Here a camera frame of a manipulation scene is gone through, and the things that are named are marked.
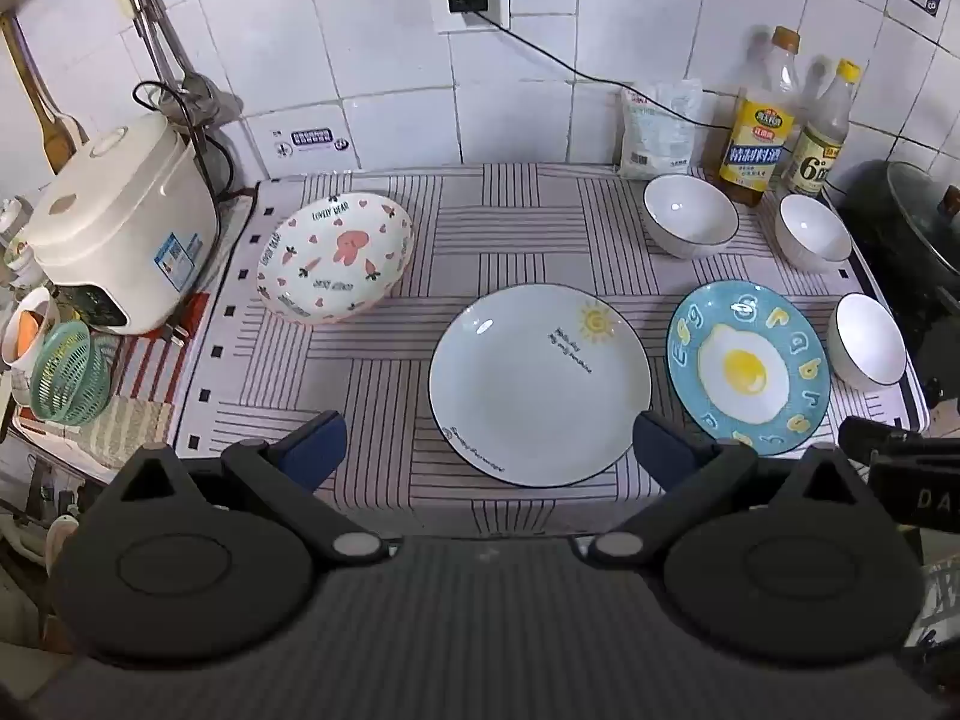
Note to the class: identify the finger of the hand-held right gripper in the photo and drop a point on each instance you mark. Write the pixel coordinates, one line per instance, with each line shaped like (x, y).
(870, 436)

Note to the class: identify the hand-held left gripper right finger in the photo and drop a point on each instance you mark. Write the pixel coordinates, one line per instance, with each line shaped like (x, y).
(660, 444)

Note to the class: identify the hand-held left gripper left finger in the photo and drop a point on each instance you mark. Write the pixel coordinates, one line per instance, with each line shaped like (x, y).
(315, 444)

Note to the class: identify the small white bowl dark rim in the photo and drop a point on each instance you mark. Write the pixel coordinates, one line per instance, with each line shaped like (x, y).
(814, 231)
(868, 341)

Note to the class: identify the blue fried egg plate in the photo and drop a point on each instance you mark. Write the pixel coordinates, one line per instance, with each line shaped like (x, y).
(746, 367)

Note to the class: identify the white plate with sun print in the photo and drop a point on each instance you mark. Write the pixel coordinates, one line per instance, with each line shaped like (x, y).
(536, 382)

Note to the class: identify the rabbit print plate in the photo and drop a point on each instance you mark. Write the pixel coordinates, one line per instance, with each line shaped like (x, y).
(337, 255)

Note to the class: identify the red striped cloth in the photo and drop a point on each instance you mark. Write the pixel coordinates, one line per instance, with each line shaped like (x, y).
(146, 367)

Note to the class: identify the glass wok lid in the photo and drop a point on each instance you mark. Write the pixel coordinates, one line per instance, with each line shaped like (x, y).
(926, 229)

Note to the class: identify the black wok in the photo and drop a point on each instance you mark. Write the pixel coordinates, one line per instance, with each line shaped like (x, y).
(874, 217)

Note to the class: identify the large white bowl dark rim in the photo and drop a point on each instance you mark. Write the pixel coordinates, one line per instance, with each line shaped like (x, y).
(690, 211)

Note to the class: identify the striped tablecloth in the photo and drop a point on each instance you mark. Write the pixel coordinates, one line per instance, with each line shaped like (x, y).
(465, 240)

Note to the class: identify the green plastic basket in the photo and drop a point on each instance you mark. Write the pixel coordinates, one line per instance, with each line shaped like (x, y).
(69, 375)

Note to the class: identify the clear vinegar bottle yellow cap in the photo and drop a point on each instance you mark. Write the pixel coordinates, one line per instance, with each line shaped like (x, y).
(819, 154)

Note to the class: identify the white rice cooker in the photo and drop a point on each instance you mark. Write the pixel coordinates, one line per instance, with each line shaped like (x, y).
(112, 225)

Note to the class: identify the white cup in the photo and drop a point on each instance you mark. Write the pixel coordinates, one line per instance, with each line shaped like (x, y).
(22, 349)

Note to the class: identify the white powder bag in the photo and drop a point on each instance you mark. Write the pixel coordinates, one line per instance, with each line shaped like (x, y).
(656, 131)

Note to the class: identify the yellow label cooking wine bottle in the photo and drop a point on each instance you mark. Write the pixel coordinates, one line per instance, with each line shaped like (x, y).
(754, 142)

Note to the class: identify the wooden spatula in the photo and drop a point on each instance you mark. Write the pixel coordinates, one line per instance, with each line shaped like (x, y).
(45, 120)

